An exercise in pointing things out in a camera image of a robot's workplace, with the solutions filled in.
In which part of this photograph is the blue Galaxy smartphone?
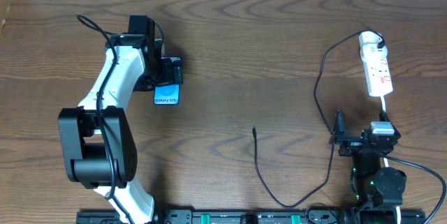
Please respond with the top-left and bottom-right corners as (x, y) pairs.
(153, 56), (183, 106)

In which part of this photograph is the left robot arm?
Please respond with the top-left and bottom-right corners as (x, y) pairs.
(58, 14), (183, 223)

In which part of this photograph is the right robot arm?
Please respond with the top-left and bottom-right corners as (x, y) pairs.
(330, 111), (406, 223)

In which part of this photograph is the white charger adapter plug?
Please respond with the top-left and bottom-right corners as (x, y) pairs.
(358, 31), (388, 55)

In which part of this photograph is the white power strip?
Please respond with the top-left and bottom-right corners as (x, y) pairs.
(360, 43), (393, 97)

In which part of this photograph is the white power strip cord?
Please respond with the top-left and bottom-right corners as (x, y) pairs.
(379, 95), (402, 224)

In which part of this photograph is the black charging cable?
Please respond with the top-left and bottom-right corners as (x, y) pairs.
(251, 29), (386, 209)

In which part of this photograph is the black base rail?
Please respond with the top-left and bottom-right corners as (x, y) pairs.
(75, 207), (425, 224)

